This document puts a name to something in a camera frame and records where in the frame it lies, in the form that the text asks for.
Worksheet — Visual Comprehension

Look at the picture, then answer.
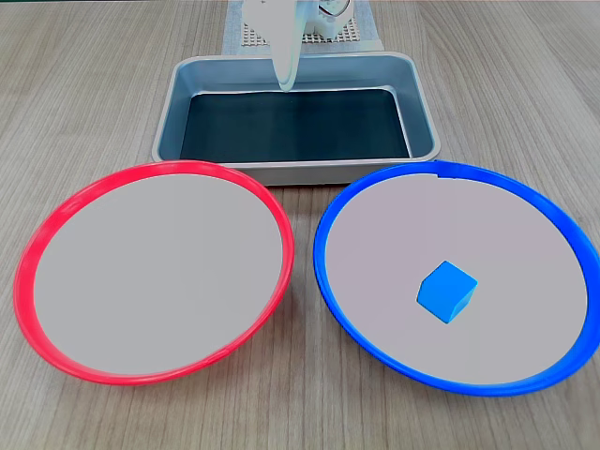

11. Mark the blue cube block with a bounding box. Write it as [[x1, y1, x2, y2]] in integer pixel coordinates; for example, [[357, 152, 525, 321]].
[[416, 260, 479, 324]]

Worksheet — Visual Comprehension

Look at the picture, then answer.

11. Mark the black tray liner mat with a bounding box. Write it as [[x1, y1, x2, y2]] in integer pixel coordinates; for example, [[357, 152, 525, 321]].
[[180, 87, 413, 163]]

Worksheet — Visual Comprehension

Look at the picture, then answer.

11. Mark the silver metal tray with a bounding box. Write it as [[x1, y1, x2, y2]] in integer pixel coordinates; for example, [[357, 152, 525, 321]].
[[152, 52, 443, 187]]

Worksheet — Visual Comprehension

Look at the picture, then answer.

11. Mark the blue rimmed white dish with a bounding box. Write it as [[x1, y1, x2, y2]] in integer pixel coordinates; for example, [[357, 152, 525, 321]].
[[312, 159, 600, 398]]

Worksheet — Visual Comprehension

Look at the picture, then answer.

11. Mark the red rimmed white dish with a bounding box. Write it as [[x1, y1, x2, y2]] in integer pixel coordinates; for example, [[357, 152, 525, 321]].
[[12, 159, 296, 388]]

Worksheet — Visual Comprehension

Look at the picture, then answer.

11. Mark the white mesh mat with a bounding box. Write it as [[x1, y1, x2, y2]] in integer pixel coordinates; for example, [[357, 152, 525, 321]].
[[241, 21, 363, 48]]

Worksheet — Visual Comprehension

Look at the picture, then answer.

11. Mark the pale translucent sheet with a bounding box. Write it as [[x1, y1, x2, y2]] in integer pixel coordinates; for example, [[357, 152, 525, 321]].
[[223, 0, 386, 53]]

